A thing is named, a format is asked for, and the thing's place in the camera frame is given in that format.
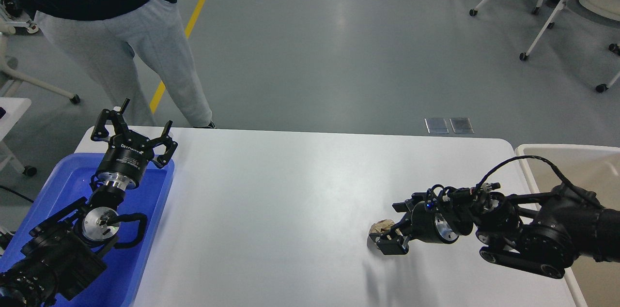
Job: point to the person in grey trousers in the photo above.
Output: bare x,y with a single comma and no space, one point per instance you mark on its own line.
104,36

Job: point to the white plastic bin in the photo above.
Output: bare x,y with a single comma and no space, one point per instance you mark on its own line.
593,168

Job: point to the white side table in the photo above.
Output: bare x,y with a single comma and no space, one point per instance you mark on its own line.
12,110

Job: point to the blue plastic bin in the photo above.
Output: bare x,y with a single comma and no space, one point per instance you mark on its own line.
70,180

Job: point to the right metal floor plate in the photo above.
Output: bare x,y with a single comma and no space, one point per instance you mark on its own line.
461,125

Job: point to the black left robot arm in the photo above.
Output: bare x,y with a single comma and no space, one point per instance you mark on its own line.
66,251

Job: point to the metal floor plate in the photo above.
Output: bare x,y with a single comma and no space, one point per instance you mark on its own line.
437,126
461,125

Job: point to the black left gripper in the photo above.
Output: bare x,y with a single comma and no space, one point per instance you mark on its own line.
123,161

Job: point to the left metal floor plate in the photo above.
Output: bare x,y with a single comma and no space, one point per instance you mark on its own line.
437,126

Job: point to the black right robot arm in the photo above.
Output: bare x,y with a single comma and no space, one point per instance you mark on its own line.
541,233

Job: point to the brown paper ball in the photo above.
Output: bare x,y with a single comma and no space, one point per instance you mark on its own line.
380,228

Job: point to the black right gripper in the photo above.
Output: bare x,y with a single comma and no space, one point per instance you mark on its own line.
421,225

